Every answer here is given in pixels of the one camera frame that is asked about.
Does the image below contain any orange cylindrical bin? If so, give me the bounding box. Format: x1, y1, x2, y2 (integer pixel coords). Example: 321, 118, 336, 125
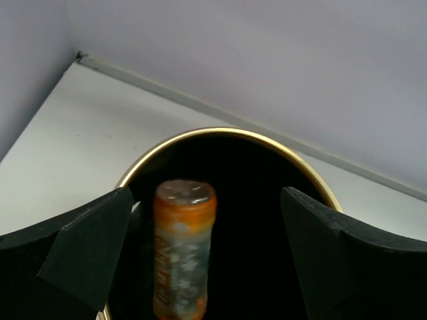
99, 127, 340, 319

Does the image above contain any orange plastic bottle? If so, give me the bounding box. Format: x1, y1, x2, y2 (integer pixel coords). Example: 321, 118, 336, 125
153, 179, 217, 319

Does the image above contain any aluminium rail back edge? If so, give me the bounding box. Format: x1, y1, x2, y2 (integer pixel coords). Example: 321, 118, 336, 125
75, 51, 427, 203

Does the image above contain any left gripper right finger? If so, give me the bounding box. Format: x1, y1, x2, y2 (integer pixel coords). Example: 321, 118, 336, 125
280, 187, 426, 319

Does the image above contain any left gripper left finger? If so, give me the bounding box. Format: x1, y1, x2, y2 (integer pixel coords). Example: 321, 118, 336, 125
1, 187, 133, 319

